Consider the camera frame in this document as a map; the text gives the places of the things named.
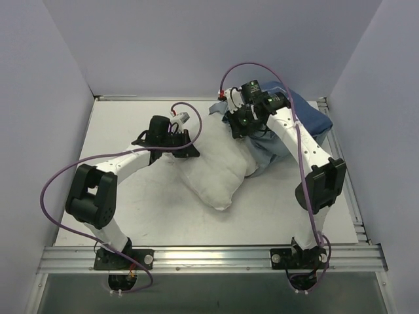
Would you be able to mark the aluminium right side rail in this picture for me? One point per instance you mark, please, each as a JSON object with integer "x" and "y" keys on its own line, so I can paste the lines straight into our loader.
{"x": 344, "y": 223}

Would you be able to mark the aluminium front rail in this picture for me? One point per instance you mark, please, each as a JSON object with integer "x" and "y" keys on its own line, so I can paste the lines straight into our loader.
{"x": 74, "y": 260}

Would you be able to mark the aluminium back rail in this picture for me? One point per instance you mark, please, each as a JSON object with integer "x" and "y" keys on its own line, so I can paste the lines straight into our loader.
{"x": 153, "y": 98}

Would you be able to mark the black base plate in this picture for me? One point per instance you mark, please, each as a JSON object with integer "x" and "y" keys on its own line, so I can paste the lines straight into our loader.
{"x": 108, "y": 261}
{"x": 294, "y": 258}

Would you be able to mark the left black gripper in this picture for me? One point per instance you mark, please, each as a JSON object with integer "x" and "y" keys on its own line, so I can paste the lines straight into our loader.
{"x": 184, "y": 147}

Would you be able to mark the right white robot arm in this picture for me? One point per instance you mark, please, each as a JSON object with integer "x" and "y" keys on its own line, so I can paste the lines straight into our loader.
{"x": 318, "y": 190}

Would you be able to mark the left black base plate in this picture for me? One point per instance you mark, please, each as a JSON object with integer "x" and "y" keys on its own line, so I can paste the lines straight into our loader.
{"x": 108, "y": 261}

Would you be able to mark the aluminium rail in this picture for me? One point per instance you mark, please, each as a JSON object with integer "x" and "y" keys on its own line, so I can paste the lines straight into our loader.
{"x": 153, "y": 98}
{"x": 74, "y": 260}
{"x": 344, "y": 223}

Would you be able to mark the white pillow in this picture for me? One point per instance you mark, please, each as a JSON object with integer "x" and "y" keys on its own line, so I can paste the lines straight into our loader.
{"x": 220, "y": 169}

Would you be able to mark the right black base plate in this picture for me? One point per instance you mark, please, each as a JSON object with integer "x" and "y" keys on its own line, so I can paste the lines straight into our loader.
{"x": 294, "y": 258}

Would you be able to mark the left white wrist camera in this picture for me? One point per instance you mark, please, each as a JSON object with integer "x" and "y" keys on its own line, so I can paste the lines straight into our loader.
{"x": 178, "y": 121}

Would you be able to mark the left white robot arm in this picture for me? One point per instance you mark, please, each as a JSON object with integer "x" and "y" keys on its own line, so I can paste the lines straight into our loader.
{"x": 92, "y": 198}

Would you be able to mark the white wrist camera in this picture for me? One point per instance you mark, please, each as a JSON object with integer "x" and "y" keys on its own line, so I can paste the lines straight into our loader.
{"x": 233, "y": 98}
{"x": 178, "y": 121}

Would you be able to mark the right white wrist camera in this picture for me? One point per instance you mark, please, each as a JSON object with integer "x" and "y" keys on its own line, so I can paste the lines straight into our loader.
{"x": 233, "y": 98}

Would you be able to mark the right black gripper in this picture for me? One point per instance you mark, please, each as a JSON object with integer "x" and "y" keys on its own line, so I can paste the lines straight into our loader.
{"x": 235, "y": 122}

